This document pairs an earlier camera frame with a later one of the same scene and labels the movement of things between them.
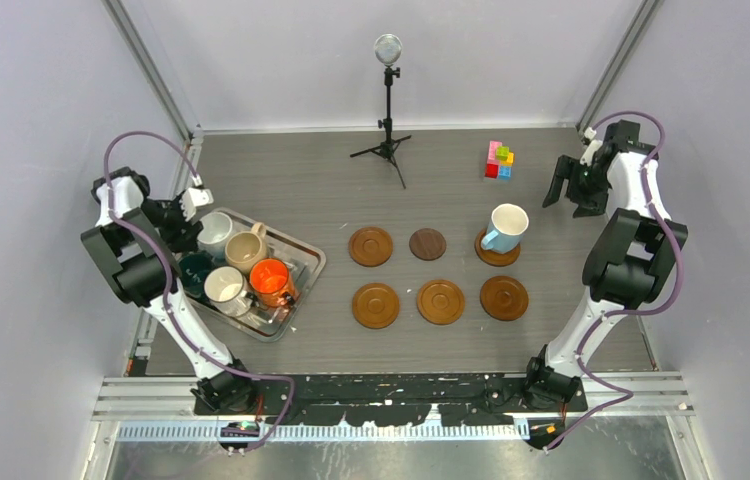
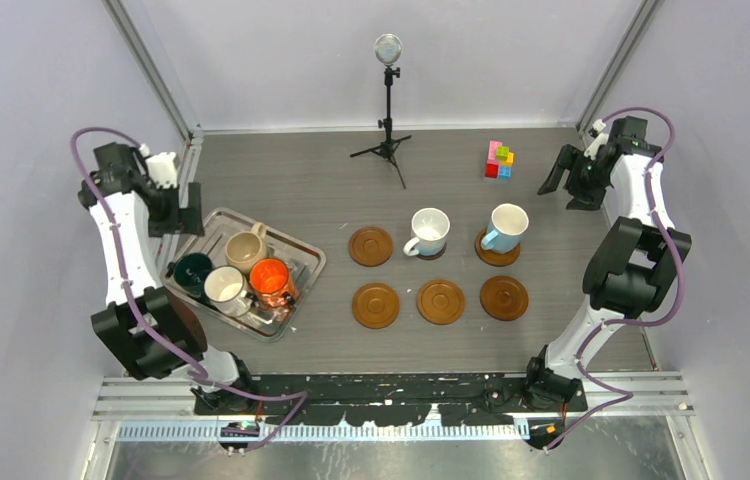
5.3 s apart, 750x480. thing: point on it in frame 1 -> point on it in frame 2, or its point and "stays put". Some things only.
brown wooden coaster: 504,298 stays put
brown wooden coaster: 370,247 stays put
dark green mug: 194,268 stays put
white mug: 215,233 -> 430,227
